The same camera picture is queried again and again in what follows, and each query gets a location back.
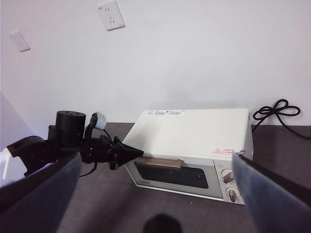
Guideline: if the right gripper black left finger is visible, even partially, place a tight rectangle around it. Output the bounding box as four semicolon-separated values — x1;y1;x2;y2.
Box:
0;153;82;233

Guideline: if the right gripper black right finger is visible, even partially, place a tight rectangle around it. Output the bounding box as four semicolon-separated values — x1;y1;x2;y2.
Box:
232;151;311;233

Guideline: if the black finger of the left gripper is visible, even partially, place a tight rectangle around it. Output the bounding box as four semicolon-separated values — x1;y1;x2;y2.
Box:
115;136;144;154
116;153;144;168

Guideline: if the oven door with beige handle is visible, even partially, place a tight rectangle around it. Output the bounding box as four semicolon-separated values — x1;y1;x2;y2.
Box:
124;156;223;201

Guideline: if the beige oven knob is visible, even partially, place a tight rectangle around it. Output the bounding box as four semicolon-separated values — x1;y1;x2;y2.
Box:
221;169;235;183
225;187;242;203

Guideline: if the cream toaster oven body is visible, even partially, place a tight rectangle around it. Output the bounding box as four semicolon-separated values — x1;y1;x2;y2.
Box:
122;108;254;206

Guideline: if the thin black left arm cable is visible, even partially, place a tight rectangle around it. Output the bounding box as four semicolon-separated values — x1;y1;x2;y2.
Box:
79;127;114;177

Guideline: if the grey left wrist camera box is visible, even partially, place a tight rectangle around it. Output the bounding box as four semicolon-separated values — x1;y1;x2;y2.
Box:
93;112;108;130

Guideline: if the black power cable with plug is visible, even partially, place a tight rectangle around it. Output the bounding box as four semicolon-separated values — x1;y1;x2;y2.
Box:
251;99;311;140

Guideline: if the white wall socket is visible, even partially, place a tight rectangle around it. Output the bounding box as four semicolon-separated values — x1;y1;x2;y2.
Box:
97;0;125;31
9;31;31;52

